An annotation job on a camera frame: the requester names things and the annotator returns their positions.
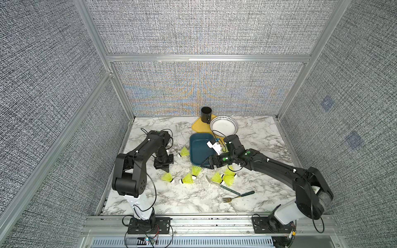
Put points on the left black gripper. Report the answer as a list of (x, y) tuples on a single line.
[(157, 165)]

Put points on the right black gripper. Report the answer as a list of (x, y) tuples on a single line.
[(216, 157)]

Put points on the yellow shuttlecock four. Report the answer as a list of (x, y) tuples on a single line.
[(196, 170)]

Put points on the teal plastic storage box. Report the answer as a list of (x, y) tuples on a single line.
[(199, 151)]

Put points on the yellow shuttlecock three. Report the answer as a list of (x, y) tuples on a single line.
[(188, 179)]

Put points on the yellow shuttlecock one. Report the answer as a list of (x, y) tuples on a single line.
[(184, 152)]

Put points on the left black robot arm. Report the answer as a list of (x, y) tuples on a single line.
[(130, 172)]

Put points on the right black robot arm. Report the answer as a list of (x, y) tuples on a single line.
[(312, 193)]

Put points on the yellow shuttlecock five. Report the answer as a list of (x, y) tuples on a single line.
[(217, 178)]

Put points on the yellow shuttlecock seven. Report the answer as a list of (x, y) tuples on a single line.
[(230, 172)]

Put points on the yellow shuttlecock six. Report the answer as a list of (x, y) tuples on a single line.
[(227, 180)]

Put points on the yellow plastic tray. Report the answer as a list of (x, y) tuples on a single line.
[(199, 127)]

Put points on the white patterned plate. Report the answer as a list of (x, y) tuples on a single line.
[(224, 126)]

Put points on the black cup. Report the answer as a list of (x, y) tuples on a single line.
[(206, 114)]

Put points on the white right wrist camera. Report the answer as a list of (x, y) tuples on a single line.
[(216, 146)]

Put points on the green handled knife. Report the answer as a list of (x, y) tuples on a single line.
[(222, 186)]

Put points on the green handled fork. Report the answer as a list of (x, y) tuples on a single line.
[(229, 199)]

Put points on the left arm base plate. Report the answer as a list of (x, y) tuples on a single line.
[(151, 226)]

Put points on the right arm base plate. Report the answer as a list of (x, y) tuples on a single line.
[(266, 225)]

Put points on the aluminium front rail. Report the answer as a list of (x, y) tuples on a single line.
[(229, 224)]

